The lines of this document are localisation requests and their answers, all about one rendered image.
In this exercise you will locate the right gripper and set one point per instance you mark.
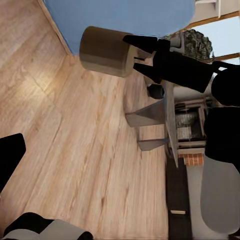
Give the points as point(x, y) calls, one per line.
point(167, 65)

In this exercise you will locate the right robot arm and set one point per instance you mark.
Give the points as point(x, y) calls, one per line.
point(220, 186)

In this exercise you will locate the pillar candle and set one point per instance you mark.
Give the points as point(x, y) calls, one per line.
point(104, 51)

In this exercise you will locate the coffee table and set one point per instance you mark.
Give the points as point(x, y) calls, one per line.
point(158, 113)

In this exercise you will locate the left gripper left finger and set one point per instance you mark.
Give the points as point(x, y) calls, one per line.
point(12, 150)

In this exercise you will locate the cauldron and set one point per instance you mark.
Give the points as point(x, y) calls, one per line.
point(156, 91)

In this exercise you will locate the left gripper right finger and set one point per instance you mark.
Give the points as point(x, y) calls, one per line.
point(232, 149)

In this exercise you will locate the wood fireplace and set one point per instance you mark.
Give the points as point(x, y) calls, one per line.
point(189, 121)

